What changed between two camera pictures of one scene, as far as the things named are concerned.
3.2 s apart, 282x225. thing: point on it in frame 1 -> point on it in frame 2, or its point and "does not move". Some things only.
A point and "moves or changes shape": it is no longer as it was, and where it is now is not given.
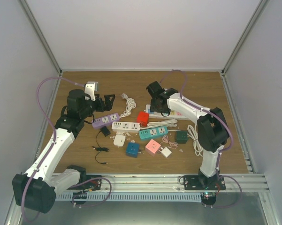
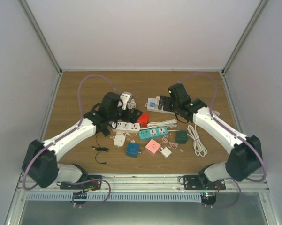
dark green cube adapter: (181, 137) does not move
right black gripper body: (156, 108) -> (167, 107)
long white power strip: (172, 115) moves or changes shape
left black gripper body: (100, 108) -> (125, 118)
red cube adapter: (143, 118) does not move
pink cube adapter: (152, 147) does not move
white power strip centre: (119, 126) does not move
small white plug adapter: (165, 151) does not move
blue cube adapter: (132, 149) does not move
